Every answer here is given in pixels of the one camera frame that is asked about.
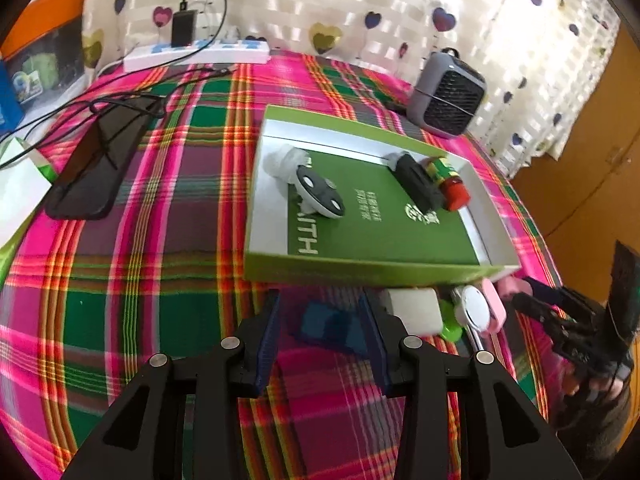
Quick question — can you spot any pink rounded case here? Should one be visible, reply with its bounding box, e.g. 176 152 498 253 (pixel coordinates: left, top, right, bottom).
480 278 506 334

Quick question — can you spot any blue small box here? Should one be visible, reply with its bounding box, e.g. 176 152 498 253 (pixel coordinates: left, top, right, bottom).
296 301 369 359

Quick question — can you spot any black rectangular device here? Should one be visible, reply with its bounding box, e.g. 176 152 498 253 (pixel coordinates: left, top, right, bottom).
387 152 445 214

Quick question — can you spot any grey round suction mount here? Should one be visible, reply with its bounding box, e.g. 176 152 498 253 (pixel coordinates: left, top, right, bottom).
264 144 346 219

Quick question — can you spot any person's hand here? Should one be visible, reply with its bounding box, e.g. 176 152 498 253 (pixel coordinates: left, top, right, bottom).
562 363 625 401

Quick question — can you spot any green plastic piece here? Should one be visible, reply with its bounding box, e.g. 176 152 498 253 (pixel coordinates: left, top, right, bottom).
439 299 462 344

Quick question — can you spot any white round disc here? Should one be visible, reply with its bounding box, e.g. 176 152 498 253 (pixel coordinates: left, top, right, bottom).
451 285 490 333

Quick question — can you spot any wooden cabinet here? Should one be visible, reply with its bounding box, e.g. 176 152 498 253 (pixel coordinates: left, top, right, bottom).
512 27 639 301

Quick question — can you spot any plaid tablecloth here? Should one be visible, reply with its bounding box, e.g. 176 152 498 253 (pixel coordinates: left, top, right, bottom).
0 49 566 480

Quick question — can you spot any white square box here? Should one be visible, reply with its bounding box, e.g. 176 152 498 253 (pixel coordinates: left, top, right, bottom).
378 287 444 336

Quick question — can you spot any red lid brown jar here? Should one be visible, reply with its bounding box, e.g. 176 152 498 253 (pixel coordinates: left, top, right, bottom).
425 157 471 211

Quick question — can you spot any green and white box tray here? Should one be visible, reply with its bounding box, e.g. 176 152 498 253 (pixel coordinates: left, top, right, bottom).
244 105 520 287

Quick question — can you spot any black flat phone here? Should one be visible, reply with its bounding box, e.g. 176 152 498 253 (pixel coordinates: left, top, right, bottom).
44 94 164 220

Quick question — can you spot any grey space heater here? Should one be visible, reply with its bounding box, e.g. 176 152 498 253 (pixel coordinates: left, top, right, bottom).
406 48 487 138

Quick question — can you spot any heart pattern curtain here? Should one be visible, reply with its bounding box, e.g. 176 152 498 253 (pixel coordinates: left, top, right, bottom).
82 0 620 177

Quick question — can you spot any blue carton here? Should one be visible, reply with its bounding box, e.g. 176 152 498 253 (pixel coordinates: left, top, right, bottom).
0 62 24 134

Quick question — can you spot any white power strip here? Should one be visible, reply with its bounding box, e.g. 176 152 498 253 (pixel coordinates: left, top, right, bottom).
124 40 270 73

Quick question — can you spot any orange lid storage box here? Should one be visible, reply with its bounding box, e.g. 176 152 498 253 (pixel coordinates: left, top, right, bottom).
1 0 85 113

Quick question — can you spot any black power adapter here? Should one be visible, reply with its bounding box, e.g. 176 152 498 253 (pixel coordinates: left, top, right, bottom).
170 8 198 48

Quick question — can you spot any black cable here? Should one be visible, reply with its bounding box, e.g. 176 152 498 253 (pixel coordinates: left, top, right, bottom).
0 0 237 172

